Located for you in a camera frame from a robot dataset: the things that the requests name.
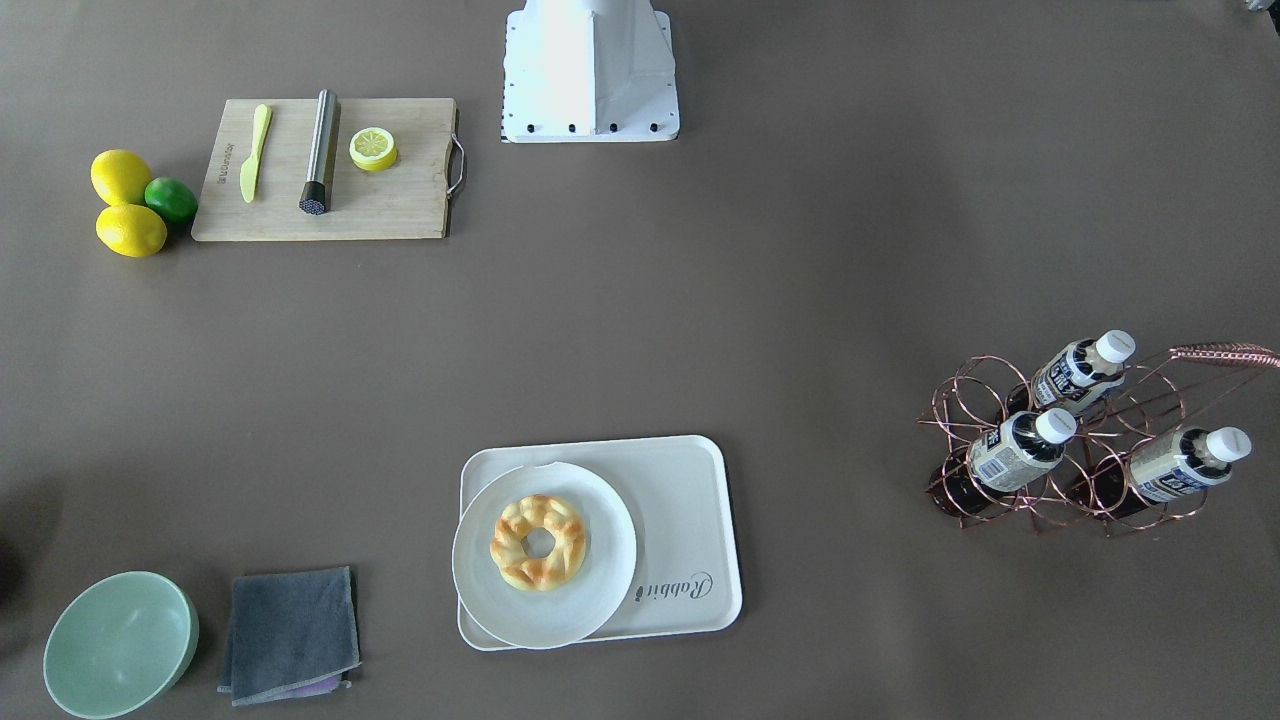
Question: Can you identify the tea bottle white cap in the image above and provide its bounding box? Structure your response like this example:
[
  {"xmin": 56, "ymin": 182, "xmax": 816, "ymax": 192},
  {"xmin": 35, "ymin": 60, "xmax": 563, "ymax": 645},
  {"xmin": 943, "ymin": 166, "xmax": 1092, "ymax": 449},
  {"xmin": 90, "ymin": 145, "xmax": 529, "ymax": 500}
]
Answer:
[{"xmin": 1005, "ymin": 329, "xmax": 1137, "ymax": 419}]

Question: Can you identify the cream serving tray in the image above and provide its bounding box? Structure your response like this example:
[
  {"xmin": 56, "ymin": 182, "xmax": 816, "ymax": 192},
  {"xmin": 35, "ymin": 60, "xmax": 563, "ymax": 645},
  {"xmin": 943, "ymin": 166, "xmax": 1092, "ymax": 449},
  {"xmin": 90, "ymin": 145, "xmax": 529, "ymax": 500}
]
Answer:
[{"xmin": 458, "ymin": 436, "xmax": 742, "ymax": 651}]

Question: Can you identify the middle tea bottle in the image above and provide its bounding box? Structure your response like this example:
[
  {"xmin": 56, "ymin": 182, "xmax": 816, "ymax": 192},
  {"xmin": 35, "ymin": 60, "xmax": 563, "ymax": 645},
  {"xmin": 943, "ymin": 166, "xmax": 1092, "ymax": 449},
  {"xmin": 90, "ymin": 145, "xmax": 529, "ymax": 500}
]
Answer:
[{"xmin": 929, "ymin": 407, "xmax": 1076, "ymax": 518}]

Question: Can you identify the outer tea bottle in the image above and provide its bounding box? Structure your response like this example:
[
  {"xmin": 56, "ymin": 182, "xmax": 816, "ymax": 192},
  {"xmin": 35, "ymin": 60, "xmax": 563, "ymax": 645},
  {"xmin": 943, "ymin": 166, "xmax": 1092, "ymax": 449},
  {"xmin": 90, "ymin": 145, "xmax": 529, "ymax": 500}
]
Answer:
[{"xmin": 1070, "ymin": 427, "xmax": 1252, "ymax": 519}]

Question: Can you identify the white plate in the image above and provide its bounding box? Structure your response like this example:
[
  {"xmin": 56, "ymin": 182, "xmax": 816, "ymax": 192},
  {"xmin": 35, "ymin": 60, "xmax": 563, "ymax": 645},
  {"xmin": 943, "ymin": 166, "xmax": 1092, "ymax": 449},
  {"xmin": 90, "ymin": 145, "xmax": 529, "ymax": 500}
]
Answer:
[{"xmin": 453, "ymin": 462, "xmax": 637, "ymax": 650}]

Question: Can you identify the bamboo cutting board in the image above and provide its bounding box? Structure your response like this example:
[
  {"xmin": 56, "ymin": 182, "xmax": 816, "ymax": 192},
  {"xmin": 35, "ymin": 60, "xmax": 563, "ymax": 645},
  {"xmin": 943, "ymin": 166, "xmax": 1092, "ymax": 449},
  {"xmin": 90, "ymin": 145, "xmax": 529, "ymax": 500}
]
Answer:
[{"xmin": 191, "ymin": 97, "xmax": 457, "ymax": 242}]

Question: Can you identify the half lemon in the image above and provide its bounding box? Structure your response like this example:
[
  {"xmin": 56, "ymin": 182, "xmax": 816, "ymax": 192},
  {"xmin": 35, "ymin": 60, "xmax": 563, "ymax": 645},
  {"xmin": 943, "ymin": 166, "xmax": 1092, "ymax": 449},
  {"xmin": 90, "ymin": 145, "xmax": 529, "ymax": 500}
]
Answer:
[{"xmin": 348, "ymin": 127, "xmax": 398, "ymax": 172}]

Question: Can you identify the steel muddler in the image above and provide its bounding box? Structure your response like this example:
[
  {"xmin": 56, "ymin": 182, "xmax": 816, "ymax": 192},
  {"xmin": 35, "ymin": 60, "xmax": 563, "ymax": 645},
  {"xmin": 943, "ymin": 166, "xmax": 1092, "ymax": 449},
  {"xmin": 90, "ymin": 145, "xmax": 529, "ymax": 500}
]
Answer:
[{"xmin": 298, "ymin": 88, "xmax": 339, "ymax": 217}]

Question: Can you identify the yellow plastic knife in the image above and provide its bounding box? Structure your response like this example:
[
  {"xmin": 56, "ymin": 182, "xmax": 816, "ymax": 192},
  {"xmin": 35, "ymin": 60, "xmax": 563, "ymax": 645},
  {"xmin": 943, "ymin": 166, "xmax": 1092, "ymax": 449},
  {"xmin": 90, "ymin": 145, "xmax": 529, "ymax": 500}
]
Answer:
[{"xmin": 239, "ymin": 102, "xmax": 273, "ymax": 204}]

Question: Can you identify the grey folded cloth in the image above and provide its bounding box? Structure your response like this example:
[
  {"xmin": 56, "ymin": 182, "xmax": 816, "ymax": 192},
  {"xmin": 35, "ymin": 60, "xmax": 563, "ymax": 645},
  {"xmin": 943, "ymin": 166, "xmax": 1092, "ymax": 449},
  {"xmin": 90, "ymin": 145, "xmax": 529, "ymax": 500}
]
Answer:
[{"xmin": 218, "ymin": 566, "xmax": 361, "ymax": 706}]

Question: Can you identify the green lime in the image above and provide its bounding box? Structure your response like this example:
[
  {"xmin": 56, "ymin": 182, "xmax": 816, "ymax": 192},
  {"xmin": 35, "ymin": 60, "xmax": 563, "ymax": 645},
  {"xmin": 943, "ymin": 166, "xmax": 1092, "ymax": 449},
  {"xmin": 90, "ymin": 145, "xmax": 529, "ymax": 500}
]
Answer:
[{"xmin": 143, "ymin": 177, "xmax": 198, "ymax": 225}]

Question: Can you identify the lower yellow lemon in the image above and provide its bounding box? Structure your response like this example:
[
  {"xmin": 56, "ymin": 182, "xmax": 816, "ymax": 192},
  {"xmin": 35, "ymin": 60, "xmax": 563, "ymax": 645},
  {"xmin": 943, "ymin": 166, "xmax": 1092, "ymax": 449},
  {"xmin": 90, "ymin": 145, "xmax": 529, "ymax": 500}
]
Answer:
[{"xmin": 95, "ymin": 204, "xmax": 168, "ymax": 258}]

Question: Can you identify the yellow lemon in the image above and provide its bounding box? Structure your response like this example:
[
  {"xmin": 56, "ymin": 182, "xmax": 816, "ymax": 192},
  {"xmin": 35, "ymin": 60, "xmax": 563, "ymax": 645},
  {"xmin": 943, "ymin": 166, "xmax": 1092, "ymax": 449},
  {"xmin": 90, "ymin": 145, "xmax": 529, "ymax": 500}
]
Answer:
[
  {"xmin": 95, "ymin": 204, "xmax": 168, "ymax": 258},
  {"xmin": 90, "ymin": 149, "xmax": 154, "ymax": 206}
]

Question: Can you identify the upper yellow lemon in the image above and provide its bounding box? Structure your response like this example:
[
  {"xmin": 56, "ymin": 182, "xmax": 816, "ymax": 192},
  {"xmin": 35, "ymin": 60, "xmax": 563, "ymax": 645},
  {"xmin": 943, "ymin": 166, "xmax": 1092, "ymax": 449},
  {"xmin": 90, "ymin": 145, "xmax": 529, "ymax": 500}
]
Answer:
[{"xmin": 90, "ymin": 149, "xmax": 154, "ymax": 206}]

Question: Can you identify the green ceramic bowl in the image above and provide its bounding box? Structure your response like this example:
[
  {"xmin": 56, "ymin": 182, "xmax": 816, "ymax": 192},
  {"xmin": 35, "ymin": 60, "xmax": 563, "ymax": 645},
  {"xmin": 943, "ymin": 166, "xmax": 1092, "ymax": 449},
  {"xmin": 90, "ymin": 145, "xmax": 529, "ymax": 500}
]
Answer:
[{"xmin": 44, "ymin": 571, "xmax": 198, "ymax": 719}]

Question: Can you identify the braided ring pastry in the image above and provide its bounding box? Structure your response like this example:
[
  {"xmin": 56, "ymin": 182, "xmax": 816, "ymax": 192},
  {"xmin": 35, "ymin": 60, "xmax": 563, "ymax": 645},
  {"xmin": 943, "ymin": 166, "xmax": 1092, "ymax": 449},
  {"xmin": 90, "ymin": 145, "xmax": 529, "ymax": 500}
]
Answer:
[{"xmin": 489, "ymin": 495, "xmax": 589, "ymax": 592}]

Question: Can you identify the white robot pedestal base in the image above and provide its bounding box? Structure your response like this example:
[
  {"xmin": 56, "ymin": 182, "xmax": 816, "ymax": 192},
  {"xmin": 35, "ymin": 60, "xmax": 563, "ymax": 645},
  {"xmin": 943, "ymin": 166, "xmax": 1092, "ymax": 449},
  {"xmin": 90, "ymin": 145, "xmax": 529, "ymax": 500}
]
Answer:
[{"xmin": 500, "ymin": 1, "xmax": 681, "ymax": 143}]

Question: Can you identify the copper wire bottle rack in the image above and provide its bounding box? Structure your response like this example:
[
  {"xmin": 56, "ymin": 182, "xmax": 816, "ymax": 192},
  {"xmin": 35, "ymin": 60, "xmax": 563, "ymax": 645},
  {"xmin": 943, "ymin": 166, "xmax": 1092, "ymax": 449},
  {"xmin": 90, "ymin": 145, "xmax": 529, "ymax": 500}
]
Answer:
[{"xmin": 919, "ymin": 342, "xmax": 1277, "ymax": 533}]

